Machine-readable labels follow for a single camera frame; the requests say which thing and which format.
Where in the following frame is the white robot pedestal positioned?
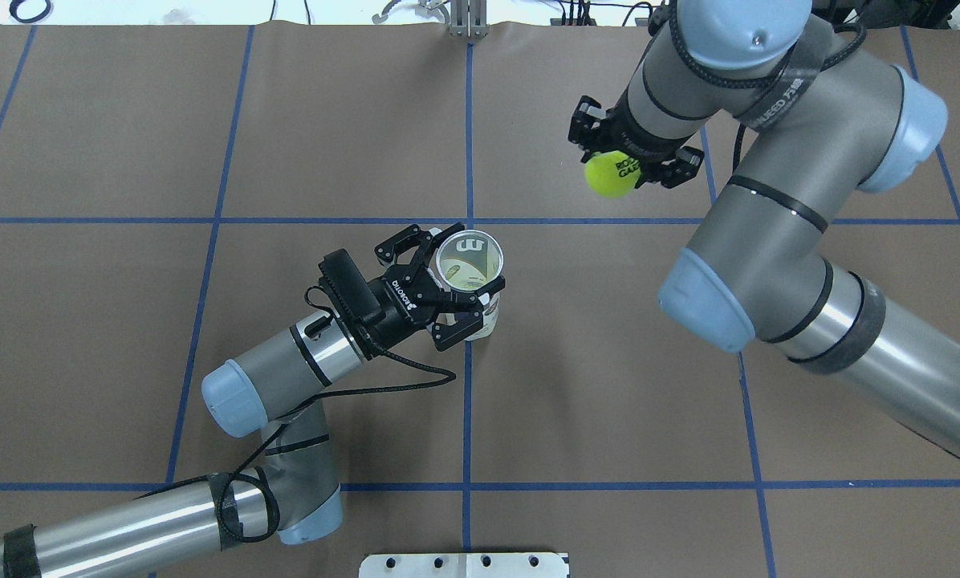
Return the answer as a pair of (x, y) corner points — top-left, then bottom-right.
(358, 552), (571, 577)

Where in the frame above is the yellow tennis ball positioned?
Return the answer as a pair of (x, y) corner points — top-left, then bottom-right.
(584, 151), (642, 198)

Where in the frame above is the aluminium frame post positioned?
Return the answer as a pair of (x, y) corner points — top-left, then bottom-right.
(445, 0), (490, 40)

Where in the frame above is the brown paper table cover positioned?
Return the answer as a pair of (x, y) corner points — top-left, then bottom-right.
(0, 22), (960, 578)

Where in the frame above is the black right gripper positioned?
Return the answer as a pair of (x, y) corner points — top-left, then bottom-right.
(568, 96), (705, 189)

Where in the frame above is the blue tape roll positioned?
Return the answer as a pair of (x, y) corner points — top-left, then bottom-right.
(8, 0), (55, 25)

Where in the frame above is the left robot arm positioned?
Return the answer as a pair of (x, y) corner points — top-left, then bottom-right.
(0, 222), (466, 577)

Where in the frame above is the clear tennis ball tube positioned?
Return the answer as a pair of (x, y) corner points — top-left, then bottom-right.
(433, 230), (503, 343)

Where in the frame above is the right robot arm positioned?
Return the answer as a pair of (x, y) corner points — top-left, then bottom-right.
(568, 1), (960, 461)

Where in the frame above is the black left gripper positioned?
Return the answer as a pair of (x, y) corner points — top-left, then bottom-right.
(368, 226), (506, 352)

